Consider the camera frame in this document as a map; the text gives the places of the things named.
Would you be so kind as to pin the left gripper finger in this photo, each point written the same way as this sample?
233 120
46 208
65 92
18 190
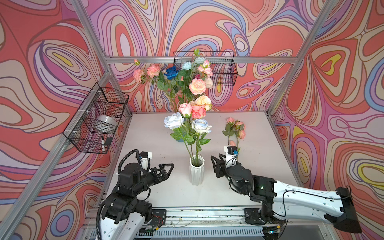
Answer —
166 168
164 173

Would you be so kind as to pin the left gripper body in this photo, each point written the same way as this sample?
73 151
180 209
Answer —
146 180

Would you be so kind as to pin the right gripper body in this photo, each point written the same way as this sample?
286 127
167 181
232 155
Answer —
228 172

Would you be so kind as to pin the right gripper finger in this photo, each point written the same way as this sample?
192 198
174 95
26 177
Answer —
219 164
220 171

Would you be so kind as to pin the white ribbed vase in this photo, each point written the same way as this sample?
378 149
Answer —
197 170

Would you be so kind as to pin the pale blue-white rose stem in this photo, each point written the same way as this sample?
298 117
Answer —
200 129

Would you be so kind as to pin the pink spray carnation stem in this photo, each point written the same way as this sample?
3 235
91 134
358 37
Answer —
235 131

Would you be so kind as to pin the white rose flower stem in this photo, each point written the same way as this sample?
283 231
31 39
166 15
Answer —
174 122

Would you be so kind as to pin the red rose flower stem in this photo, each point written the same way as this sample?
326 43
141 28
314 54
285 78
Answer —
198 112

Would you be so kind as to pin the small pink rose stem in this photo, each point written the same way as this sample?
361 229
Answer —
188 133

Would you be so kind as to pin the peach rose flower stem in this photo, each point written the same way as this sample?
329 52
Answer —
203 101

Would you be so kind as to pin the pink peach rose stem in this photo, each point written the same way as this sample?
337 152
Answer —
199 85

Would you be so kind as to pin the pink carnation flower stem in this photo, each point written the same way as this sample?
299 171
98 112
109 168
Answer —
152 74

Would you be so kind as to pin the blue rose flower stem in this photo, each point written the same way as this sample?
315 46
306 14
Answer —
172 87

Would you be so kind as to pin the white pale-blue flower stem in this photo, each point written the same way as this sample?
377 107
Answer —
190 67

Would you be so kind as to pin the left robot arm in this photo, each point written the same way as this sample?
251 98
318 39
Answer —
121 216

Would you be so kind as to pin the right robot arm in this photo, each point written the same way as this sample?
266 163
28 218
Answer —
282 202

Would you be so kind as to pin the black marker in basket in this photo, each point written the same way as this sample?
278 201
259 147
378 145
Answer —
103 144

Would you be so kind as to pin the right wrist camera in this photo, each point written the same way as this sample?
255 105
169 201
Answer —
231 156

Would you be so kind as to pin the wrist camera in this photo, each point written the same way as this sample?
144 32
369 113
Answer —
145 160
231 156

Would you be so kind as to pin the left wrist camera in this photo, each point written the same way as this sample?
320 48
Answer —
145 160

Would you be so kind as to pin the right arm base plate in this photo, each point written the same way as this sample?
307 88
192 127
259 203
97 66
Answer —
256 217

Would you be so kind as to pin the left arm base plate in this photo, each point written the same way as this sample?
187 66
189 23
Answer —
155 220

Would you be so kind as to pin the black wire basket left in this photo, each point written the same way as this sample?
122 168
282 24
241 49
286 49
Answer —
85 133

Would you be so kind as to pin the black wire basket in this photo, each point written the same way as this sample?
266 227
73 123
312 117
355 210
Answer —
219 65
85 133

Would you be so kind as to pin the black wire basket back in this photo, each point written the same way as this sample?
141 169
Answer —
219 65

